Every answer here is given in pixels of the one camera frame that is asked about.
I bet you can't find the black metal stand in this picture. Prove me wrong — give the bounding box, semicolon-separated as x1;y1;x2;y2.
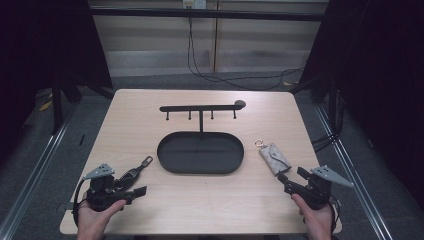
50;79;65;135

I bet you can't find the dark curtain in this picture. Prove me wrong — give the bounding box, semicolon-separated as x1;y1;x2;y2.
298;0;424;212
0;0;114;168

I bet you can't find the black horizontal metal bar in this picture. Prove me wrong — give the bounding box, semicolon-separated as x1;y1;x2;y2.
89;7;330;23

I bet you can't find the long black wall cable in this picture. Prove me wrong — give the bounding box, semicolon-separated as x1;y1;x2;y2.
186;16;305;92

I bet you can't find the person's left hand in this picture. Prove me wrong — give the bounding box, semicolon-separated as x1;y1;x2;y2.
76;198;128;240

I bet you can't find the left hand-held gripper black cable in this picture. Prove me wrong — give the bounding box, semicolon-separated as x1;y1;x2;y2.
72;179;89;228

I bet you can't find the black cable bundle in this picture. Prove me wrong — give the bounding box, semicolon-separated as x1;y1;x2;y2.
312;89;347;153

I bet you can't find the black key rack with tray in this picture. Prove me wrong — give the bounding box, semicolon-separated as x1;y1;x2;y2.
156;99;247;175

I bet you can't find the white wall outlet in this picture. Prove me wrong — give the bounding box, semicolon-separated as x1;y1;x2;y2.
182;0;208;10

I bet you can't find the black key fob with strap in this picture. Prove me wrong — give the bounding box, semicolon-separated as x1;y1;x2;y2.
114;155;154;193

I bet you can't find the aluminium floor rail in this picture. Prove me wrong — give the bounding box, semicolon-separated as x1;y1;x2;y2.
314;104;395;240
0;102;80;240

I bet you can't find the person's right hand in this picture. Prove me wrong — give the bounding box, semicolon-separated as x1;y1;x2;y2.
291;193;335;240

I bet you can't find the right hand-held gripper black cable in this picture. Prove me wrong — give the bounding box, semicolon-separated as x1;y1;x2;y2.
327;195;342;236

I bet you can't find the yellow tape piece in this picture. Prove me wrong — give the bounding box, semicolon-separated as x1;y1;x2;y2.
38;99;54;113

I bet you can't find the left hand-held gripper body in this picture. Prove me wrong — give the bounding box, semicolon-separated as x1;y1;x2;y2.
82;162;135;213

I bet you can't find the grey key pouch with ring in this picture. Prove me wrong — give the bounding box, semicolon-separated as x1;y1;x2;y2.
254;138;292;177

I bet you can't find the hand-held gripper black cable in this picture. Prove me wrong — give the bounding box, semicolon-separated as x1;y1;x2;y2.
327;195;342;236
72;179;89;228

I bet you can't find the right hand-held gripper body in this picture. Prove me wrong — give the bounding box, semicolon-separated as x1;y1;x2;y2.
289;165;355;211

